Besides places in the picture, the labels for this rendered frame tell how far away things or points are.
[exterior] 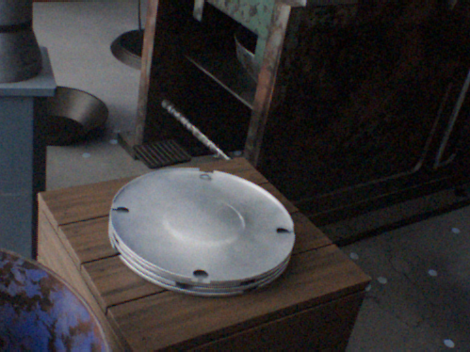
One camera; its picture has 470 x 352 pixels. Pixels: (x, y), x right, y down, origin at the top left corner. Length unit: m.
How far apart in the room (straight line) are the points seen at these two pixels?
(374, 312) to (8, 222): 0.81
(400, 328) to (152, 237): 0.73
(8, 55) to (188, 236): 0.47
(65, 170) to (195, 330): 1.00
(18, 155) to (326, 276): 0.62
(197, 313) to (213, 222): 0.17
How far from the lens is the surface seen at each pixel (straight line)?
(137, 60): 2.46
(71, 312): 0.78
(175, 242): 1.00
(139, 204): 1.07
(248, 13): 1.51
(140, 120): 1.87
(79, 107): 2.09
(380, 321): 1.56
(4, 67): 1.24
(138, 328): 0.91
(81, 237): 1.04
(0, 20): 1.22
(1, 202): 1.37
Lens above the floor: 0.99
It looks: 32 degrees down
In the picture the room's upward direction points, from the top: 11 degrees clockwise
